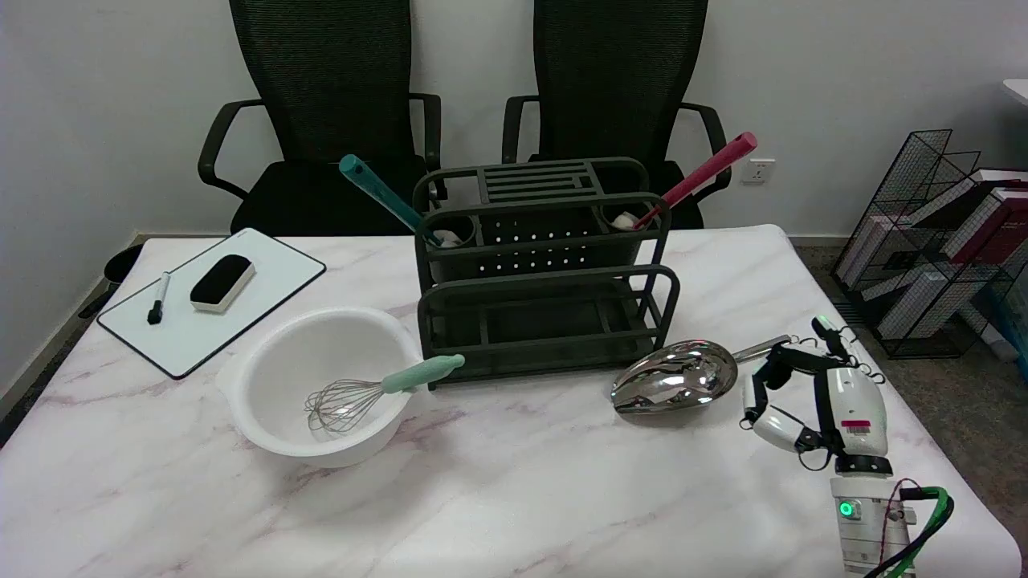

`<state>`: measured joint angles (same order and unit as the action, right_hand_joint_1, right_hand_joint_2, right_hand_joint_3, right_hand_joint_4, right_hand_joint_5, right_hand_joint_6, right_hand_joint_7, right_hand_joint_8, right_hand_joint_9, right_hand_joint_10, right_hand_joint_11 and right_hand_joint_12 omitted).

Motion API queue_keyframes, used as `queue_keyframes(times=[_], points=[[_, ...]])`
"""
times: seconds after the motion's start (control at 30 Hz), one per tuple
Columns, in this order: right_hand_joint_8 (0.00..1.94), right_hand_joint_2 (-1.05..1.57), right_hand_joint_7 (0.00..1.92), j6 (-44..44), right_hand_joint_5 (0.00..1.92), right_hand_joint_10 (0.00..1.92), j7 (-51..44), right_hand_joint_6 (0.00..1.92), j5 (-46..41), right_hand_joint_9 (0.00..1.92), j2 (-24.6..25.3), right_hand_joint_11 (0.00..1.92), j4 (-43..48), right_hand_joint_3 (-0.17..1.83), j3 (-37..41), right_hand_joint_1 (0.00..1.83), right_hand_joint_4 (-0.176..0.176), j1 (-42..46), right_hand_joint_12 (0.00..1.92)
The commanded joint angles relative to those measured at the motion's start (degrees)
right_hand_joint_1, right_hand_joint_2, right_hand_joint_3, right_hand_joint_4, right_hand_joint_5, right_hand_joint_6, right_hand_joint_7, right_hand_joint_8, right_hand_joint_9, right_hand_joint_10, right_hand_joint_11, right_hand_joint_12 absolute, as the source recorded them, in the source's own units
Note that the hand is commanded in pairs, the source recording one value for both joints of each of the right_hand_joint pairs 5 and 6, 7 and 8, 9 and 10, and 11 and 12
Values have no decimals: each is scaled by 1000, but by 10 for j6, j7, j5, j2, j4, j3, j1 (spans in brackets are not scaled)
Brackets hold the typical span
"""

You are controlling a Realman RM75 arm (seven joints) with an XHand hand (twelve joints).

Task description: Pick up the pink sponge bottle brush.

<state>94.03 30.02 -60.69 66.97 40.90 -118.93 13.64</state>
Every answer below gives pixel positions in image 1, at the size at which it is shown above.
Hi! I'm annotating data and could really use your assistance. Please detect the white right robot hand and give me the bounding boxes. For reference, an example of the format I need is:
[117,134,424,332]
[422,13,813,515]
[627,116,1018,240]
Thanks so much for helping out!
[741,316,894,476]

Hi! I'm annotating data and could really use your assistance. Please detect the pink sponge bottle brush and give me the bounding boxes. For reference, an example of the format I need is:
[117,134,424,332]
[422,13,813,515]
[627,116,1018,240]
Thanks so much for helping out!
[612,132,758,232]

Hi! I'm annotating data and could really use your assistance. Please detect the teal sponge bottle brush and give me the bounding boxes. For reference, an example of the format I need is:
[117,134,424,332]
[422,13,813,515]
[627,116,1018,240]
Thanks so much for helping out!
[338,154,463,247]

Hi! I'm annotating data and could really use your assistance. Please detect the white book stack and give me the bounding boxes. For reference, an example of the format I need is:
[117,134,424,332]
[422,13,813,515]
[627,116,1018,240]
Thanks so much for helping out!
[875,269,977,340]

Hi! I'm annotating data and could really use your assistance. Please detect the shiny metal scoop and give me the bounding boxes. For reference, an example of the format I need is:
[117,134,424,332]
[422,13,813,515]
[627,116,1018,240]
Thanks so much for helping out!
[610,335,792,416]

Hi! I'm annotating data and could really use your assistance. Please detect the dark red book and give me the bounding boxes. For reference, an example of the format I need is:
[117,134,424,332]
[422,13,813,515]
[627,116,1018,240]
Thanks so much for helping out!
[946,181,1028,267]

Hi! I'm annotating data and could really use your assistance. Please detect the dark green dish rack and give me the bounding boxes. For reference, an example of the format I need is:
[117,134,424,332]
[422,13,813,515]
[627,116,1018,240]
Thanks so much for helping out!
[412,157,682,392]

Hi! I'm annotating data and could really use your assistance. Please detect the black mesh office chair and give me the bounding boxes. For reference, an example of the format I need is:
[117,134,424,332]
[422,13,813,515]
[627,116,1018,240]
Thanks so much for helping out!
[502,0,733,231]
[198,0,444,236]

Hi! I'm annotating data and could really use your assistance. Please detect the white plastic bowl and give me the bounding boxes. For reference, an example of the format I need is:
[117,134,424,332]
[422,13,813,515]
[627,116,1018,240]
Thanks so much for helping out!
[215,306,425,470]

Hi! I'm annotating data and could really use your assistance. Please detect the small whiteboard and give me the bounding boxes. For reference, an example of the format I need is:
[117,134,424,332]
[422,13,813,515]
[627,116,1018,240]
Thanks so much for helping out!
[96,227,328,381]

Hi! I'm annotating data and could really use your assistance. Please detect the black white board eraser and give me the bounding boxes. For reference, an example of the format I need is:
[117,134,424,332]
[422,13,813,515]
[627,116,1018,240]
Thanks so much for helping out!
[190,254,257,313]

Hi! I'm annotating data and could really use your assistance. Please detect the black whiteboard marker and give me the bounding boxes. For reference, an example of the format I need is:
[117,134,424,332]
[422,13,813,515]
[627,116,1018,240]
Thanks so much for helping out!
[147,271,172,326]

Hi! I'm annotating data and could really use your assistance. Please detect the black round floor object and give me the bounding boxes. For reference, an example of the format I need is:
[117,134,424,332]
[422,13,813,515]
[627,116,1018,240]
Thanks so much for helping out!
[78,243,145,320]

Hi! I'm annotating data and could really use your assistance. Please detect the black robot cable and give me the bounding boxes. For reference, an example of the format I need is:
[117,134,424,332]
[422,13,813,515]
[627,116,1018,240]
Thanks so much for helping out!
[866,486,957,578]

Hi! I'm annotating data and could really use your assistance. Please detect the green robot cable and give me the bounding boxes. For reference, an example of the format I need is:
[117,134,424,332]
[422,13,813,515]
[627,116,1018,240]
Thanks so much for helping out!
[883,486,950,578]

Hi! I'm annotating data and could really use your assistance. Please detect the black wire book rack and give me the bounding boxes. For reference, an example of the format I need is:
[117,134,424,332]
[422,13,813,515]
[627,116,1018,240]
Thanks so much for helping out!
[831,128,1028,360]

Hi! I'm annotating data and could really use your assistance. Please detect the whisk with mint handle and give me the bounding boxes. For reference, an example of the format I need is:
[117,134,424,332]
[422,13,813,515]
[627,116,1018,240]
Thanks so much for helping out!
[304,354,467,435]

